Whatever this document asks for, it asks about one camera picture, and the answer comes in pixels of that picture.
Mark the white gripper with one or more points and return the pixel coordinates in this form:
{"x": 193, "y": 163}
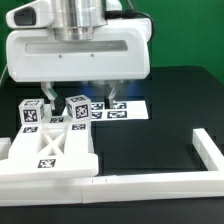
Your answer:
{"x": 56, "y": 41}

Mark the white tagged cube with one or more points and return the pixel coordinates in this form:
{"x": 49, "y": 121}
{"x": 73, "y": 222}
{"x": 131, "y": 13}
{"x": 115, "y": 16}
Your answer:
{"x": 78, "y": 107}
{"x": 31, "y": 111}

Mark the white chair back frame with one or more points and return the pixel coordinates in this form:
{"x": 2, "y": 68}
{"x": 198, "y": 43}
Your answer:
{"x": 55, "y": 149}

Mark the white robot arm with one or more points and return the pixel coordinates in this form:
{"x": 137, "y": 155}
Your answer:
{"x": 77, "y": 40}

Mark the white block at left edge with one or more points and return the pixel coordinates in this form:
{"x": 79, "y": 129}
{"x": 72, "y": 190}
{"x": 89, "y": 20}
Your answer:
{"x": 5, "y": 144}

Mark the white L-shaped fence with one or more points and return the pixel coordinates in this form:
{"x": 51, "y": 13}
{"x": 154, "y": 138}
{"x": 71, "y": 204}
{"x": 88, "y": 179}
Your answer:
{"x": 207, "y": 183}

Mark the white marker base plate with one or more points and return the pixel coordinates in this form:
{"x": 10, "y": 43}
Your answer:
{"x": 122, "y": 110}

